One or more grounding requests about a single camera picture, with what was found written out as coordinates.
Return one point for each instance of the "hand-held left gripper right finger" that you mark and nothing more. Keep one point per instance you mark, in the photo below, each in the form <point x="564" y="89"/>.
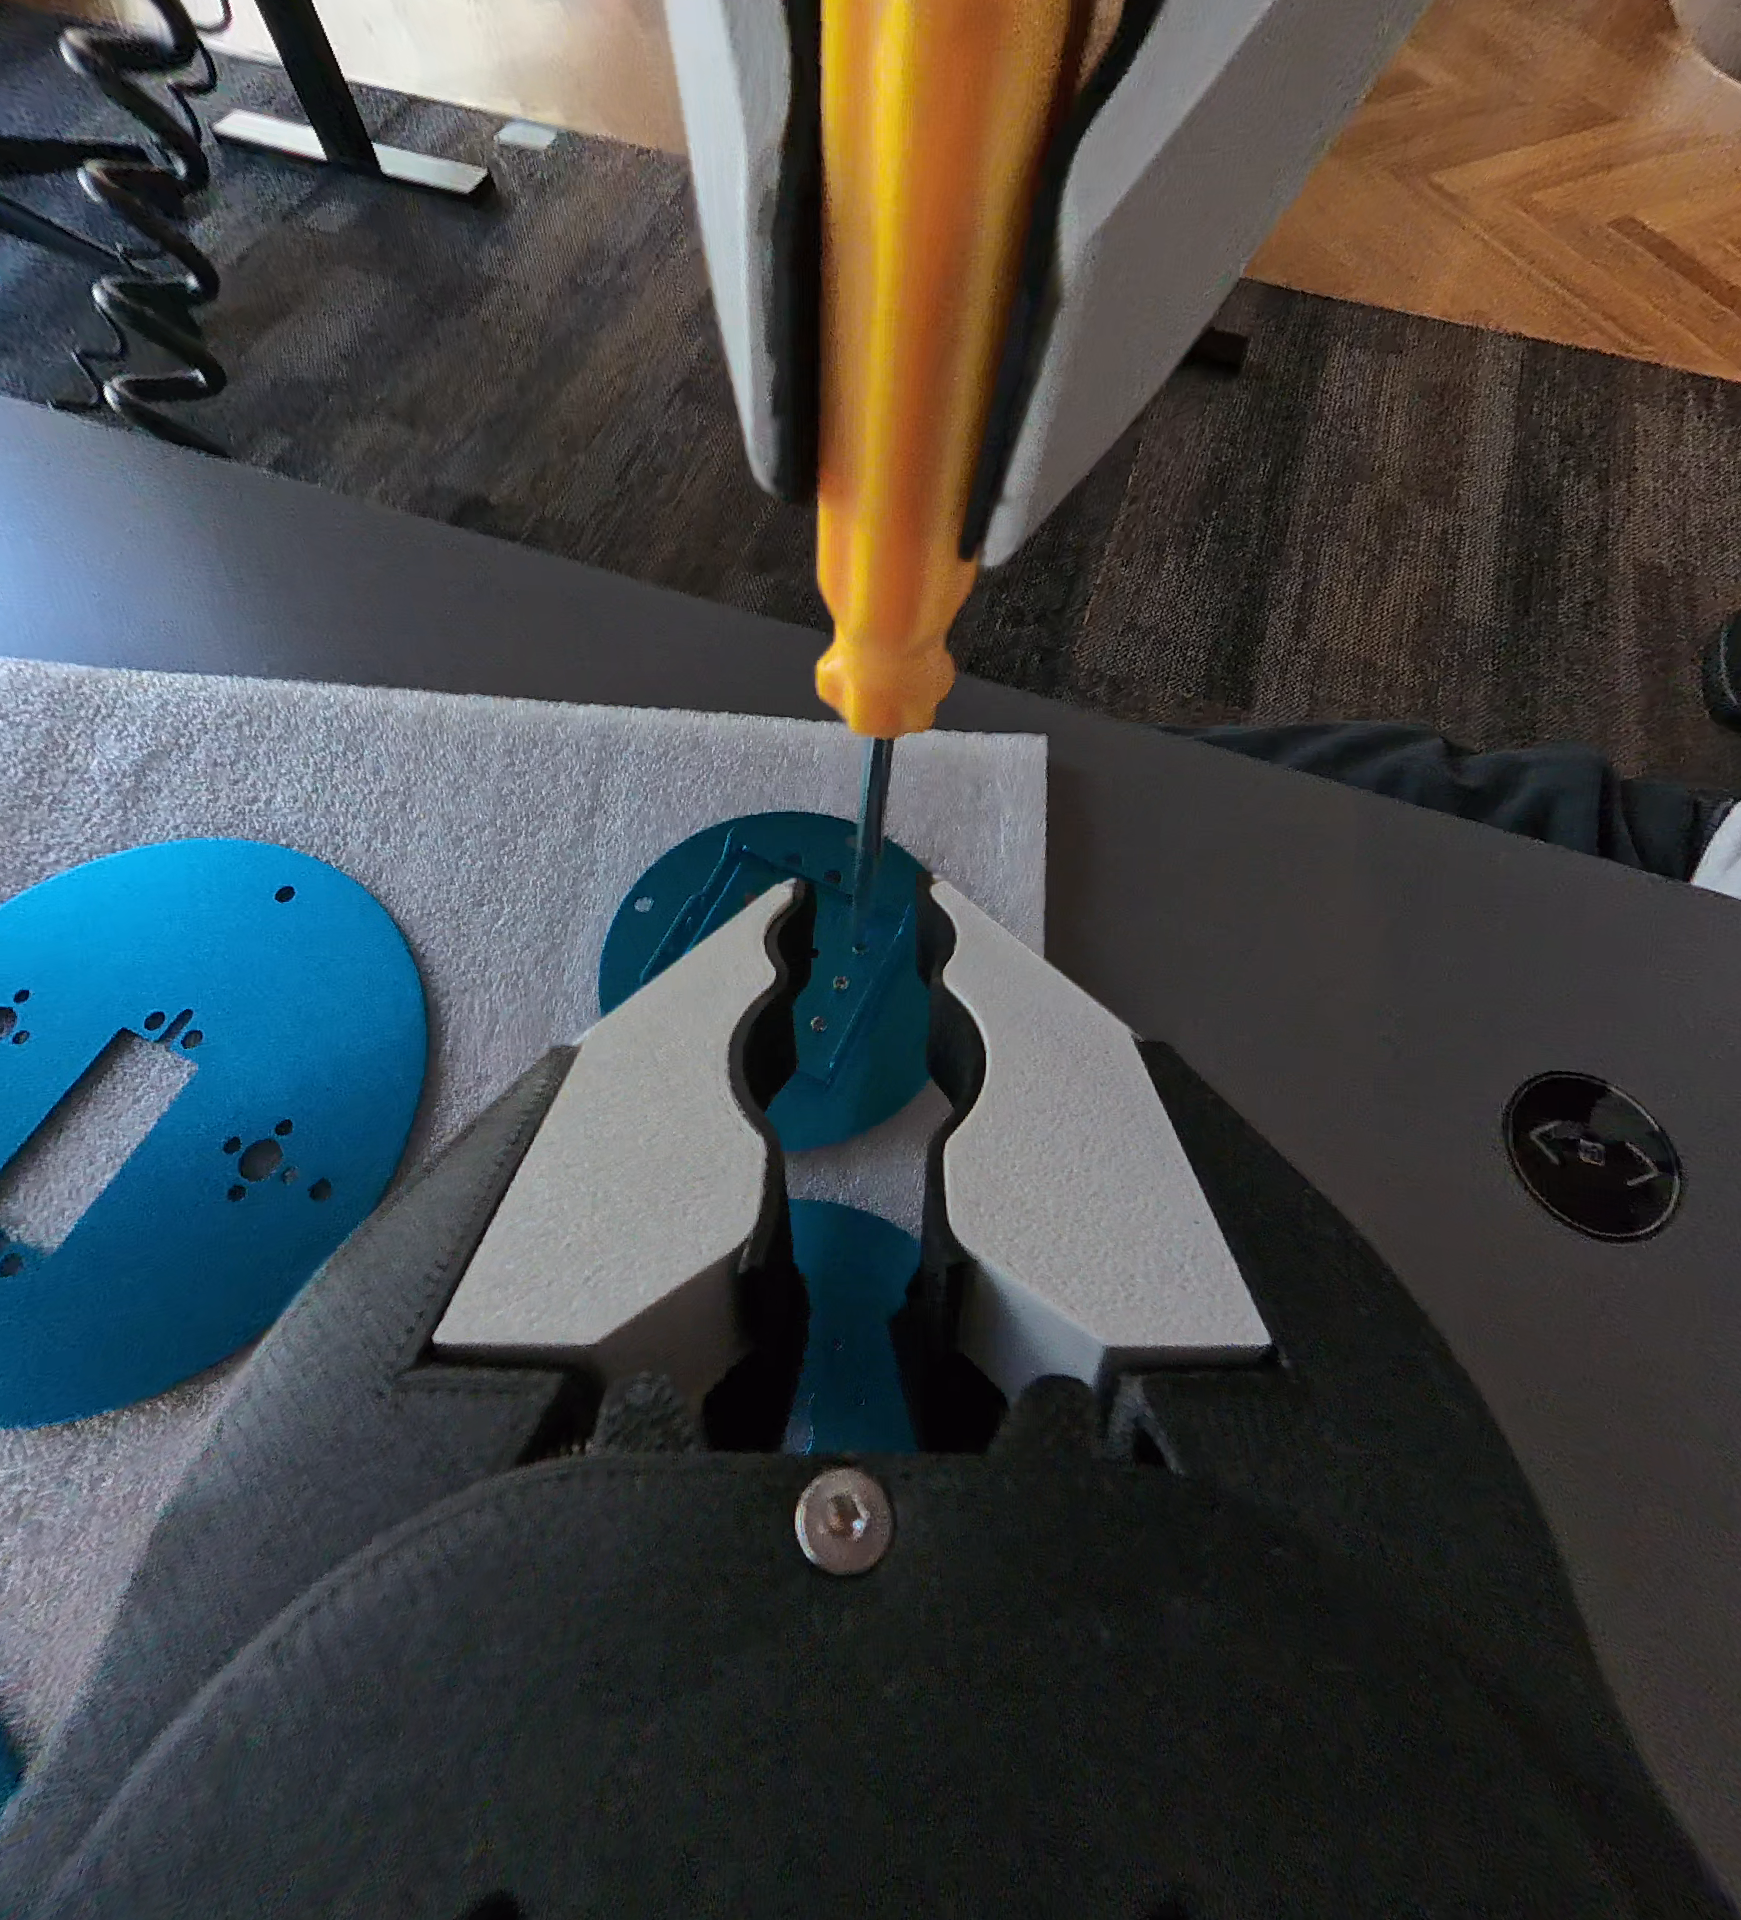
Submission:
<point x="1096" y="1201"/>

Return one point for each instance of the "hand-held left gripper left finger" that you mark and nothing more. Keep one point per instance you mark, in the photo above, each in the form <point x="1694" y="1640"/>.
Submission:
<point x="614" y="1201"/>

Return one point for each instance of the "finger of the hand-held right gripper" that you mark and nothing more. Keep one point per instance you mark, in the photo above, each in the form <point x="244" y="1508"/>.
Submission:
<point x="727" y="180"/>
<point x="1186" y="180"/>

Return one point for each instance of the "blue perforated mounting disc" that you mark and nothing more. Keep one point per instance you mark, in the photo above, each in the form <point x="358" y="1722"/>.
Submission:
<point x="636" y="960"/>

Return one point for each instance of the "blue metal bracket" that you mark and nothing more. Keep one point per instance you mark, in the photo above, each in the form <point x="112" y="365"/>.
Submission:
<point x="848" y="998"/>

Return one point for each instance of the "black round desk grommet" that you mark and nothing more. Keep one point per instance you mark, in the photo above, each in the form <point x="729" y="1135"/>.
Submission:
<point x="1594" y="1155"/>

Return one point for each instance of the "small blue metal disc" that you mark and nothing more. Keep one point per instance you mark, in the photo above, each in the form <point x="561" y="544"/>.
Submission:
<point x="848" y="1351"/>

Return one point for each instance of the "blue disc with rectangular cutout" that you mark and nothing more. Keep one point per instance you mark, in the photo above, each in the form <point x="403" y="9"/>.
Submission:
<point x="315" y="1021"/>

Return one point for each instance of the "white foam sheet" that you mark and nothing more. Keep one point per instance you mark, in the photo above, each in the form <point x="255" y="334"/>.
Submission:
<point x="510" y="781"/>

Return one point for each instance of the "dark pants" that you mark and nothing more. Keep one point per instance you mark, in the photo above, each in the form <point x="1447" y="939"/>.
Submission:
<point x="1485" y="789"/>

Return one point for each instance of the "black desk leg frame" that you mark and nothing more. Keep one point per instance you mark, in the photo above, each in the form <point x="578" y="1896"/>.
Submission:
<point x="1218" y="348"/>

